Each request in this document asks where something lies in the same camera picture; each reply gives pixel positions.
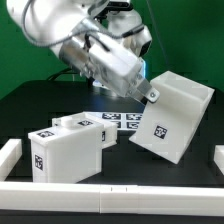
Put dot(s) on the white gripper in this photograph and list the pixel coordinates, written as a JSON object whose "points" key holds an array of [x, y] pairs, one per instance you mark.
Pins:
{"points": [[115, 67]]}

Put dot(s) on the white drawer cabinet shell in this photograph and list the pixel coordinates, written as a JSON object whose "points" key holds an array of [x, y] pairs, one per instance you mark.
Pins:
{"points": [[168, 126]]}

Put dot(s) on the white front drawer box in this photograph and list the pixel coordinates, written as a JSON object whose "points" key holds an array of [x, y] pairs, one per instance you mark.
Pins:
{"points": [[69, 155]]}

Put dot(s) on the white drawer box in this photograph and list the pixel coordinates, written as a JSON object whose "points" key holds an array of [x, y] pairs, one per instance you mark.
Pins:
{"points": [[69, 155], [70, 120]]}

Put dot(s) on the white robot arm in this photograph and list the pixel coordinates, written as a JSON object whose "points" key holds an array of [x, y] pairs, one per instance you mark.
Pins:
{"points": [[60, 25]]}

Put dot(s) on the white rear drawer box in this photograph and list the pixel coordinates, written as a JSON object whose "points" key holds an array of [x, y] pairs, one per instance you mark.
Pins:
{"points": [[70, 120]]}

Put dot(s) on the white fiducial marker sheet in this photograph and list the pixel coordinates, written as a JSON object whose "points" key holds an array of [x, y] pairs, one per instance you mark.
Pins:
{"points": [[124, 121]]}

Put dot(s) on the white right fence block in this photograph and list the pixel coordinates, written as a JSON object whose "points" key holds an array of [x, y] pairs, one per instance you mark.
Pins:
{"points": [[219, 157]]}

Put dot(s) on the white fence block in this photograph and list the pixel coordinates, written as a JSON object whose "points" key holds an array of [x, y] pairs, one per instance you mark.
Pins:
{"points": [[219, 157], [10, 153]]}

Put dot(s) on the white left fence block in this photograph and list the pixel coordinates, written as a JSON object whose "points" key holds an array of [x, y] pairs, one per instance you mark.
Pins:
{"points": [[10, 153]]}

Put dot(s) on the white front fence rail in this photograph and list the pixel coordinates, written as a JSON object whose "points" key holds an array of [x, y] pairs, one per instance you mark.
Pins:
{"points": [[98, 198]]}

